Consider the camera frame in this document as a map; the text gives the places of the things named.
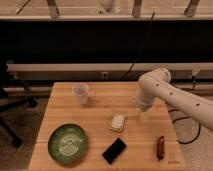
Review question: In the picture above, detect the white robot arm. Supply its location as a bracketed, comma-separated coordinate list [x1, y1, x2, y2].
[134, 68, 213, 131]

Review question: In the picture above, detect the translucent ceramic cup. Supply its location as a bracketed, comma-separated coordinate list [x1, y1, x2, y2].
[72, 83, 89, 105]

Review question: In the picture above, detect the red pocket knife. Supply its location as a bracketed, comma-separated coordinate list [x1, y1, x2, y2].
[157, 136, 165, 160]

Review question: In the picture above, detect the black smartphone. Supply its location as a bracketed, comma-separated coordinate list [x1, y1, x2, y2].
[102, 138, 127, 164]

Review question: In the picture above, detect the green patterned plate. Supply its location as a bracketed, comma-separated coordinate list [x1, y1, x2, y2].
[48, 123, 88, 165]

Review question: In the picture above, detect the black office chair base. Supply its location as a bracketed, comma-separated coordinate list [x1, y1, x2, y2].
[0, 61, 38, 149]

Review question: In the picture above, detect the white baseboard rail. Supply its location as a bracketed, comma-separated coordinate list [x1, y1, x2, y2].
[8, 62, 213, 81]

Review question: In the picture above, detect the black floor cable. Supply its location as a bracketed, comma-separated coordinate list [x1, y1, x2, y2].
[168, 75, 203, 145]

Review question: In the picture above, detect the thin black hanging cable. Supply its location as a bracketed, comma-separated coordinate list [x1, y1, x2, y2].
[120, 11, 156, 81]

